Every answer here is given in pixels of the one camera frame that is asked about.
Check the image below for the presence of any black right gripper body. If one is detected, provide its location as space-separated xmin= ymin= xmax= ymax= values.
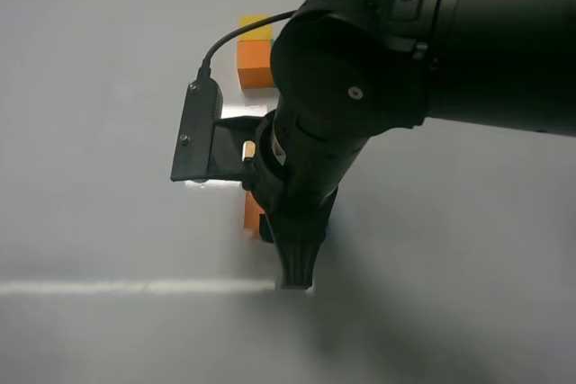
xmin=241 ymin=110 xmax=370 ymax=247

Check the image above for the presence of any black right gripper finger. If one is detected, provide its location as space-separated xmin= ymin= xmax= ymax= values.
xmin=275 ymin=241 xmax=320 ymax=289

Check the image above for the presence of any orange cube block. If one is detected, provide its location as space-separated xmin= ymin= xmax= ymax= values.
xmin=243 ymin=192 xmax=264 ymax=240

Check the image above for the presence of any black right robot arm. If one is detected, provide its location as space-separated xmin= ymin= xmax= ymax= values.
xmin=252 ymin=0 xmax=575 ymax=289

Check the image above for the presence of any orange template block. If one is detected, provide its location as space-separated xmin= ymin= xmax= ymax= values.
xmin=237 ymin=40 xmax=275 ymax=90

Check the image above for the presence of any yellow template block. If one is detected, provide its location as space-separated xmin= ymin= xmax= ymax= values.
xmin=238 ymin=14 xmax=275 ymax=43

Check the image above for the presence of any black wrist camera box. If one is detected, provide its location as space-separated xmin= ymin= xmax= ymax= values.
xmin=170 ymin=78 xmax=264 ymax=183

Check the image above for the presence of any black camera cable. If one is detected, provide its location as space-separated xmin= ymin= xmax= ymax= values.
xmin=196 ymin=9 xmax=298 ymax=84

